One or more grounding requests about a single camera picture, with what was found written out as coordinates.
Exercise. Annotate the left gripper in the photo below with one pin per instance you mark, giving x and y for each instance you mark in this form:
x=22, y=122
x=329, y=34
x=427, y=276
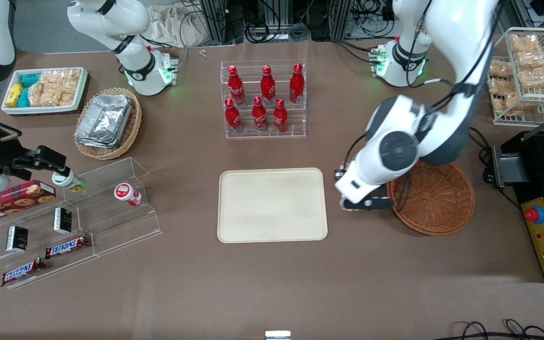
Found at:
x=337, y=174

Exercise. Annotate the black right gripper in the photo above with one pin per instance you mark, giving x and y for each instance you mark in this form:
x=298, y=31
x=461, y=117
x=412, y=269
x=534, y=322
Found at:
x=2, y=157

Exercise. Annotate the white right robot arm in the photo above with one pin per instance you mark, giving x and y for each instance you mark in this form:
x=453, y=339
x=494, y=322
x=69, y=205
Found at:
x=136, y=66

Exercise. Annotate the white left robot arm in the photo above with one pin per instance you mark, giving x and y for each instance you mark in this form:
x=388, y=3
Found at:
x=461, y=56

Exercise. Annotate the white rectangular snack tray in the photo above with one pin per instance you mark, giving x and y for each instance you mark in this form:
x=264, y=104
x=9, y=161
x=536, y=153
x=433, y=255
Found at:
x=45, y=111

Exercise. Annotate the round brown wicker basket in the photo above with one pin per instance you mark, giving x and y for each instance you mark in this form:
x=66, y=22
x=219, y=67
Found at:
x=435, y=203

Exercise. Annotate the oval wicker basket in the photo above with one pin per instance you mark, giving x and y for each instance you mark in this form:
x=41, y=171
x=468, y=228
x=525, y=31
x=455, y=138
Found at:
x=130, y=132

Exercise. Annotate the beige plastic tray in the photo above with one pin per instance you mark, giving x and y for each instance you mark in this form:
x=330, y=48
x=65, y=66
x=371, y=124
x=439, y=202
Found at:
x=272, y=205

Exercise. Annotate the green cap small bottle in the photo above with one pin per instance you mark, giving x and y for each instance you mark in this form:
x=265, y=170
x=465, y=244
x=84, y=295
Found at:
x=66, y=180

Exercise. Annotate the aluminium foil container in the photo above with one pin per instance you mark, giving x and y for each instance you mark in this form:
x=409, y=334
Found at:
x=106, y=115
x=93, y=143

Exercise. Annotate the red plaid cookie box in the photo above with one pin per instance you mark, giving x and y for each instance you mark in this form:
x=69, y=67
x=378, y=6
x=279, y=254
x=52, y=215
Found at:
x=12, y=200

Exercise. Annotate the small black white box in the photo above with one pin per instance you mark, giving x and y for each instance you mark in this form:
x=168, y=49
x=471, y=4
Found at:
x=17, y=238
x=63, y=220

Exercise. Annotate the clear rice cracker bag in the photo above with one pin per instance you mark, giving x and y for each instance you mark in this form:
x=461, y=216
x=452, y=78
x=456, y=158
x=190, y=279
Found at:
x=69, y=94
x=43, y=96
x=62, y=77

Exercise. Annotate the teal snack packet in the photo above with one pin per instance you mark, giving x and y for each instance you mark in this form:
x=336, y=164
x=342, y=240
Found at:
x=23, y=98
x=29, y=80

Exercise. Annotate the yellow snack packet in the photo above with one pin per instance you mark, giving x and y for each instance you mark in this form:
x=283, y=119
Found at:
x=14, y=94

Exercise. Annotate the red cap yogurt bottle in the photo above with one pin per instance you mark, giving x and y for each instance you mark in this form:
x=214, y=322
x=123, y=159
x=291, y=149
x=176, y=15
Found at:
x=126, y=193

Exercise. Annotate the Snickers chocolate bar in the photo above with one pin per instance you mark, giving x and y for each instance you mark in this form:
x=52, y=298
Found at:
x=66, y=246
x=21, y=271

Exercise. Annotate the clear acrylic stepped shelf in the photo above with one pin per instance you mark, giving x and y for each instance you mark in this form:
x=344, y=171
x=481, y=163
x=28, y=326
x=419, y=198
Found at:
x=125, y=222

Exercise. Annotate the clear acrylic bottle rack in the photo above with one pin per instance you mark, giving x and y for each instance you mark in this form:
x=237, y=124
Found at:
x=295, y=120

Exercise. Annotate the red cola bottle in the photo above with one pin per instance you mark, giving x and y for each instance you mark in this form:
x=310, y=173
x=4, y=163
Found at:
x=232, y=117
x=280, y=117
x=259, y=115
x=296, y=85
x=236, y=87
x=267, y=87

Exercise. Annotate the black power box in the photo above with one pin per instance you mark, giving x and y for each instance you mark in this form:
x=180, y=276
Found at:
x=508, y=170

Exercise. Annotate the black countertop appliance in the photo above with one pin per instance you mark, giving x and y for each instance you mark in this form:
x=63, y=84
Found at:
x=536, y=165

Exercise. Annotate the clear fried snack bag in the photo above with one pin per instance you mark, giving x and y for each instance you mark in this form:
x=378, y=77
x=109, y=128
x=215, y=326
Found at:
x=524, y=43
x=508, y=105
x=539, y=78
x=501, y=86
x=501, y=69
x=532, y=59

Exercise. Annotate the cream cloth bag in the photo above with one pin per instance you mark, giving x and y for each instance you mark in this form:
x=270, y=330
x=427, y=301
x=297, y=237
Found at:
x=173, y=26

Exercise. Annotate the small metal clip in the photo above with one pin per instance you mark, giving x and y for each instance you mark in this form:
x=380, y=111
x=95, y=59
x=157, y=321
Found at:
x=202, y=53

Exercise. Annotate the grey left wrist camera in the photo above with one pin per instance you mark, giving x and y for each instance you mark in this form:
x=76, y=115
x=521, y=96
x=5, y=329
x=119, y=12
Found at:
x=344, y=204

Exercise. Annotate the silver metal bracket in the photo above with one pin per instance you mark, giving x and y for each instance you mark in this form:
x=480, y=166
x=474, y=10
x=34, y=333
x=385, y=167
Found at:
x=277, y=335

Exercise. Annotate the aluminium frame post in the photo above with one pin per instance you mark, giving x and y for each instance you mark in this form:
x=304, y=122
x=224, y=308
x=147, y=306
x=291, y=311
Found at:
x=343, y=19
x=220, y=19

